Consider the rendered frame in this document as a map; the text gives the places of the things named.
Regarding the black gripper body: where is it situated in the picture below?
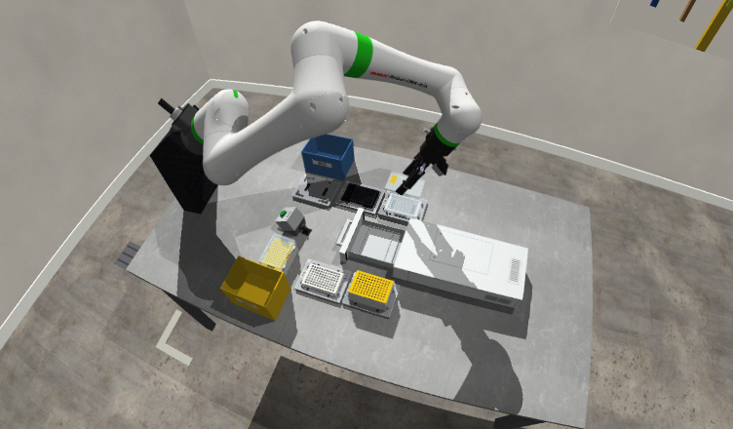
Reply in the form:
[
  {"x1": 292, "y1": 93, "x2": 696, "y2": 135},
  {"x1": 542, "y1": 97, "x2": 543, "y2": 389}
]
[{"x1": 418, "y1": 140, "x2": 443, "y2": 168}]

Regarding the blue bin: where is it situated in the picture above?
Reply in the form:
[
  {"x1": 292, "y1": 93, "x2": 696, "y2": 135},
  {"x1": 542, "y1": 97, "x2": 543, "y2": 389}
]
[{"x1": 301, "y1": 134, "x2": 355, "y2": 180}]

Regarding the yellow bin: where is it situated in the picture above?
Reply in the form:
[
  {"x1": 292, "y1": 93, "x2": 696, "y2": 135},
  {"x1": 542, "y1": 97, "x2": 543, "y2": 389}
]
[{"x1": 220, "y1": 256, "x2": 291, "y2": 321}]

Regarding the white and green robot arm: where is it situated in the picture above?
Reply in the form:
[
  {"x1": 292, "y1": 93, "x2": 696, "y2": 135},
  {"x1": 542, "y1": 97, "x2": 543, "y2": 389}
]
[{"x1": 158, "y1": 21, "x2": 482, "y2": 185}]

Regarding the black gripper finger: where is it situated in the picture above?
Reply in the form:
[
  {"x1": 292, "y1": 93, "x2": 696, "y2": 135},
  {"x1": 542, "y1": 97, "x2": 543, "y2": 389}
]
[
  {"x1": 396, "y1": 156, "x2": 426, "y2": 196},
  {"x1": 403, "y1": 151, "x2": 422, "y2": 176}
]

